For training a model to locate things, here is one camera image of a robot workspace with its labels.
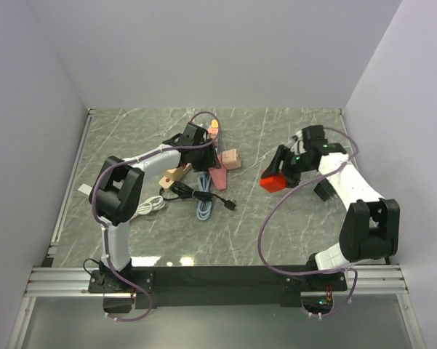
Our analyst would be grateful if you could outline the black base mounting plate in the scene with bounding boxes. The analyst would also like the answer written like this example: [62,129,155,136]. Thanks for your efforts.
[87,265,348,310]

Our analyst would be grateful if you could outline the patterned pink cube socket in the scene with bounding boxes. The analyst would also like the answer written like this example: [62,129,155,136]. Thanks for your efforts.
[220,148,241,170]

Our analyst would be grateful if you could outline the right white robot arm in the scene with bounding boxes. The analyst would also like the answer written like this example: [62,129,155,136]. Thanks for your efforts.
[260,125,400,290]

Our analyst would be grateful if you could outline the pink plug adapter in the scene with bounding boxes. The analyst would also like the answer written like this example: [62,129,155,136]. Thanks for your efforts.
[207,127,220,142]

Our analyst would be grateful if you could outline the aluminium front rail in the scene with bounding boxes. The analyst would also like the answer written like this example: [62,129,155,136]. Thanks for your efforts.
[24,265,409,297]

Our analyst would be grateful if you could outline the white coiled cable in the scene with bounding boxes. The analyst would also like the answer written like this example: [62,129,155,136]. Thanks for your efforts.
[134,195,167,216]

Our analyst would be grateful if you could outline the black cube socket adapter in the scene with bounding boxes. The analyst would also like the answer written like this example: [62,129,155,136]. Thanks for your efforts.
[313,179,336,202]

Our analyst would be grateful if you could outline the beige wooden power strip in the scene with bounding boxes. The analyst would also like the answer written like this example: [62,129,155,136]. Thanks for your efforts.
[159,164,191,191]

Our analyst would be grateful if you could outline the black power cord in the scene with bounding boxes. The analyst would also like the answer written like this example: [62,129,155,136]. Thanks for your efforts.
[163,181,237,212]

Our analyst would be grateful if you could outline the left aluminium side rail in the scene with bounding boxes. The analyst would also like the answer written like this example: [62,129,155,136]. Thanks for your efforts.
[46,108,97,258]

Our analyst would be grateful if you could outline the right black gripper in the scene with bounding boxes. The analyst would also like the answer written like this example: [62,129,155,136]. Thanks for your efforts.
[261,144,315,189]

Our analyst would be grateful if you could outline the pink triangular socket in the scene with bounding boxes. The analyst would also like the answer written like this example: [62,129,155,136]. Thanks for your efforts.
[209,161,228,190]

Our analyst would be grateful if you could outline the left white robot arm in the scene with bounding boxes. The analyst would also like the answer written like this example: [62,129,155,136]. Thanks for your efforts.
[89,122,220,292]

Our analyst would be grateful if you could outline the light blue power cord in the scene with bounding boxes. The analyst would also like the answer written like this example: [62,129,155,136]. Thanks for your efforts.
[196,172,214,221]

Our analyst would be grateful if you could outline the red cube socket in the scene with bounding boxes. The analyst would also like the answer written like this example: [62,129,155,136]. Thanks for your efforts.
[260,173,286,193]

